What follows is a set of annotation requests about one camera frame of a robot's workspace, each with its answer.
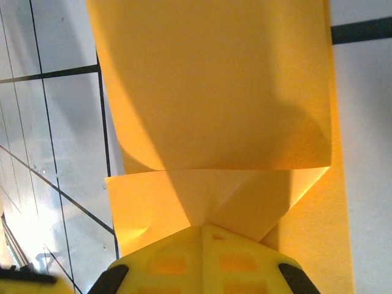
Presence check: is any orange paper sheet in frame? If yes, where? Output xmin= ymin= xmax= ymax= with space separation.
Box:
xmin=85 ymin=0 xmax=356 ymax=294

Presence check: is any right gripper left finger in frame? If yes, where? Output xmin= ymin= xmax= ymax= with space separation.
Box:
xmin=88 ymin=225 xmax=202 ymax=294

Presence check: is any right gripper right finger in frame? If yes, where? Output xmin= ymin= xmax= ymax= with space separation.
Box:
xmin=202 ymin=225 xmax=321 ymax=294

